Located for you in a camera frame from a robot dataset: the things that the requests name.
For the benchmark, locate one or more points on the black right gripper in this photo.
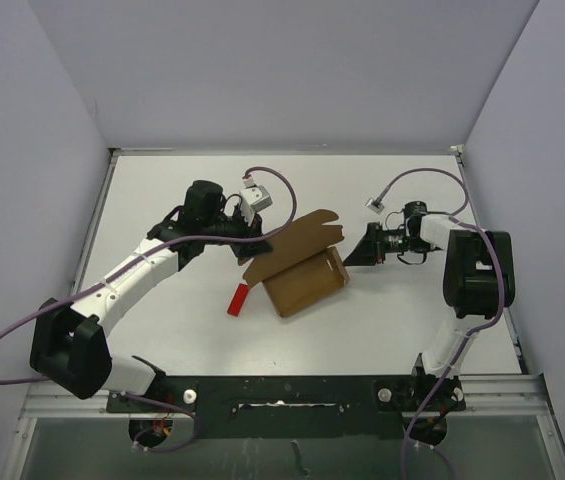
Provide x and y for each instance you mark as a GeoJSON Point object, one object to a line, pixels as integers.
{"type": "Point", "coordinates": [368, 253]}

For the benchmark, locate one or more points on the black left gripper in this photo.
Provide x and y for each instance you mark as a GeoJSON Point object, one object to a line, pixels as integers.
{"type": "Point", "coordinates": [251, 248]}

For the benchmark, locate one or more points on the brown cardboard box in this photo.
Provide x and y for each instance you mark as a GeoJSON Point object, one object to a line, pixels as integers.
{"type": "Point", "coordinates": [304, 266]}

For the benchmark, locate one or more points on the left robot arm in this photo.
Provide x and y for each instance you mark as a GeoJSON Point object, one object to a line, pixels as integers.
{"type": "Point", "coordinates": [70, 342]}

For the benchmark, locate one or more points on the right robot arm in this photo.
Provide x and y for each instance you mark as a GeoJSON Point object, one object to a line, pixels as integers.
{"type": "Point", "coordinates": [478, 278]}

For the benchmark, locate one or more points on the red rectangular block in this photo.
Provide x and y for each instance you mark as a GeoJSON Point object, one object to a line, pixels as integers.
{"type": "Point", "coordinates": [237, 302]}

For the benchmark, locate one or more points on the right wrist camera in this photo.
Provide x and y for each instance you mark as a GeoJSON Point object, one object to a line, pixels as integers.
{"type": "Point", "coordinates": [375, 205]}

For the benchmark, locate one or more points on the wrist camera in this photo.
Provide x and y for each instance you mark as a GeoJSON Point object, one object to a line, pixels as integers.
{"type": "Point", "coordinates": [253, 200]}
{"type": "Point", "coordinates": [375, 205]}

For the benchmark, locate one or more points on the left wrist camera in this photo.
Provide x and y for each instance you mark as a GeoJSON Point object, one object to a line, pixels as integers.
{"type": "Point", "coordinates": [253, 200]}

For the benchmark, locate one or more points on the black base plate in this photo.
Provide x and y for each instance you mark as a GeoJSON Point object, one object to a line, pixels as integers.
{"type": "Point", "coordinates": [294, 407]}

